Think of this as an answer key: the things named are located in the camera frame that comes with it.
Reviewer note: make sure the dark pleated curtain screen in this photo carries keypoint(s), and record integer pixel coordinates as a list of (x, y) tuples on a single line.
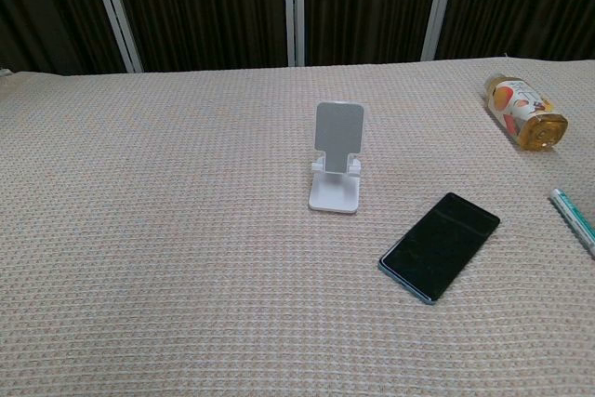
[(204, 6)]

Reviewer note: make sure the white screen frame post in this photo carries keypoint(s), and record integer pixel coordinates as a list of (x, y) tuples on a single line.
[(437, 6), (116, 11), (294, 6)]

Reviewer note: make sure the beige woven tablecloth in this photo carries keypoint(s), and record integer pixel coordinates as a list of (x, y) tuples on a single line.
[(186, 253)]

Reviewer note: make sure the amber drink bottle fruit label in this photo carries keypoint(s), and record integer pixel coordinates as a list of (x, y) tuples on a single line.
[(525, 111)]

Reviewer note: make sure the teal white pen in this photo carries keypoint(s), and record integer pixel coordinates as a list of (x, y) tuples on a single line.
[(576, 220)]

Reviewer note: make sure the white phone stand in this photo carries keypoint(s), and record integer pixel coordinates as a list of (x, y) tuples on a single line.
[(335, 146)]

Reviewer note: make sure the black smartphone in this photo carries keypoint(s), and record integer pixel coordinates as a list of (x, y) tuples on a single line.
[(437, 248)]

